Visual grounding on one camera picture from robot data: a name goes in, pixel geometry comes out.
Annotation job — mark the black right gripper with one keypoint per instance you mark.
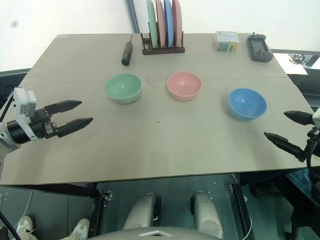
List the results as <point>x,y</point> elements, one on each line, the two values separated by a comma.
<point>313,142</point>

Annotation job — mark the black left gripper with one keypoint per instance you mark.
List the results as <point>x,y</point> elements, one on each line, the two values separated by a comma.
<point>41,122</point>

